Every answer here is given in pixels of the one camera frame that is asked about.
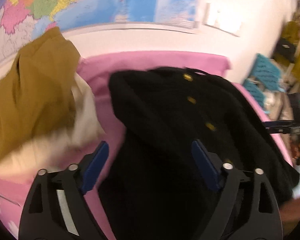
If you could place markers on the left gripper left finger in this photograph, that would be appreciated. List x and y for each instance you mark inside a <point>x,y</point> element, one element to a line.
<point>55,206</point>

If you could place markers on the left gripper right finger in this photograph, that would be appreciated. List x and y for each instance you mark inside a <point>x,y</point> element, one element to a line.
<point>246,208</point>

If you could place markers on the black coat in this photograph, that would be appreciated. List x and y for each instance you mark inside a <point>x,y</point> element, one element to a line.
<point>154,189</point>

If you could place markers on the pink floral bed sheet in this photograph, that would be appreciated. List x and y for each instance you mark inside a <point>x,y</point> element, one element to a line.
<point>196,162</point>

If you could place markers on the lower blue plastic basket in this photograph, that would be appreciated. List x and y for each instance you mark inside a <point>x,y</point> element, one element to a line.
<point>255,92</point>

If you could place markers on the blue plastic basket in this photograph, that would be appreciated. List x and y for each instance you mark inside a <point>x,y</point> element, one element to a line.
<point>255,92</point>
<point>266,72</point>

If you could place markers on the upper blue plastic basket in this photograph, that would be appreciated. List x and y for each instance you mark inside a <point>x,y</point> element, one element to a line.
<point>266,72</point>

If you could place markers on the cream folded garment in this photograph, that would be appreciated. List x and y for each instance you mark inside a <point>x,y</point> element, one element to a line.
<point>40,153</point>

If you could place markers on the black handbag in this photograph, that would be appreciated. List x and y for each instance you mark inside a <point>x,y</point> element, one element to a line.
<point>285,49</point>

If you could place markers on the mustard folded garment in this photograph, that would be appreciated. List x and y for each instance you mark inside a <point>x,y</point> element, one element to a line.
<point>35,95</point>

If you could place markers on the white wall socket panel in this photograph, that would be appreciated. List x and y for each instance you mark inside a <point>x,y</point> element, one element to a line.
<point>223,18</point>

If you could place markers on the colourful wall map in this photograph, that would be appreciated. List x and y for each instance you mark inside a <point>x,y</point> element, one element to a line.
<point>22,21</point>

